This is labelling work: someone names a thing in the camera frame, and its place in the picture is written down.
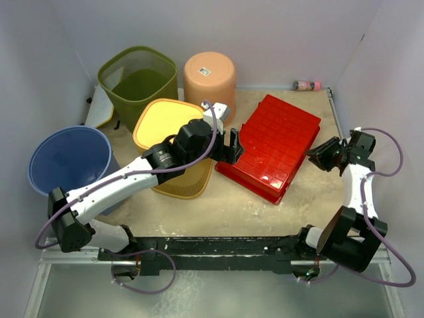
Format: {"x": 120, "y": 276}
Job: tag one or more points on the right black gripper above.
{"x": 318, "y": 155}

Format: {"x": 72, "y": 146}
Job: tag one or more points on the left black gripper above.
{"x": 227, "y": 154}

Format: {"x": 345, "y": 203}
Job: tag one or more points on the red plastic tray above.
{"x": 275, "y": 139}

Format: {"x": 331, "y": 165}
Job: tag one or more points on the orange round plastic bucket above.
{"x": 211, "y": 76}

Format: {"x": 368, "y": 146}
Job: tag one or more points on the yellow mesh plastic basket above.
{"x": 161, "y": 118}

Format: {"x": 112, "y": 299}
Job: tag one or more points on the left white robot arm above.
{"x": 73, "y": 214}

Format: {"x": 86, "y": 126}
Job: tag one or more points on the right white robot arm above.
{"x": 347, "y": 239}

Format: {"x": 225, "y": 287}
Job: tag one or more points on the small pink capped bottle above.
{"x": 306, "y": 86}

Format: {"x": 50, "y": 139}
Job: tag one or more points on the green mesh plastic basket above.
{"x": 134, "y": 78}

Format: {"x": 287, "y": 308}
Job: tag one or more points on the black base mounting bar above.
{"x": 279, "y": 255}

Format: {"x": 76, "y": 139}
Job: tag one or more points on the white yellow-edged board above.
{"x": 100, "y": 109}

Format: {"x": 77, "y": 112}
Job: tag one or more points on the blue round plastic bucket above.
{"x": 71, "y": 158}

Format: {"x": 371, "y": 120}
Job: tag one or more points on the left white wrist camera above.
{"x": 221, "y": 111}

